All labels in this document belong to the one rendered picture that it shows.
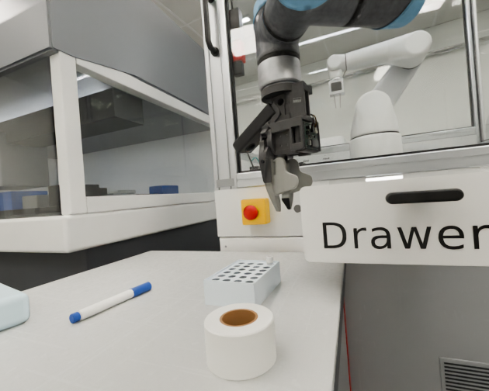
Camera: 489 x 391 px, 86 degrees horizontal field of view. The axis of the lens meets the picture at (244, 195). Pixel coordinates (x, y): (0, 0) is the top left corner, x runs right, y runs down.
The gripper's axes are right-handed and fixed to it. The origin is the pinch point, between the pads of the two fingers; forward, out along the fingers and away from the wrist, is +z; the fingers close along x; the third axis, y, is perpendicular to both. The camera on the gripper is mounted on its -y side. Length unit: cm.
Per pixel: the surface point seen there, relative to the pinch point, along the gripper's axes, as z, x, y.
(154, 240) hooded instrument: 14, 18, -70
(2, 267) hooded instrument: 17, -22, -104
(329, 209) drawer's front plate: 0.8, -5.7, 11.2
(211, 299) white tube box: 13.0, -14.8, -4.6
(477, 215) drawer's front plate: 2.4, -1.3, 27.0
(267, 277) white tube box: 11.2, -7.7, 1.1
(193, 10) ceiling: -187, 145, -166
